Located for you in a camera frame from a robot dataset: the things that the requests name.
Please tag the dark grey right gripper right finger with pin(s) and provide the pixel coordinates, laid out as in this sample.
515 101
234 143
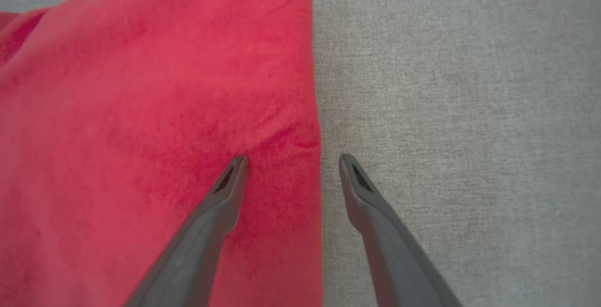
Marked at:
399 269

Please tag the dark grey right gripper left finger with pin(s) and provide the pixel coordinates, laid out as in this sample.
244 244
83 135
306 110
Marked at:
188 269

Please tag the red garment with thin white stripes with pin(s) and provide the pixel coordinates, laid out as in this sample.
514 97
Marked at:
141 110

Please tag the grey fabric sofa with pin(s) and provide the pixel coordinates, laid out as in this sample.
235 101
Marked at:
469 110

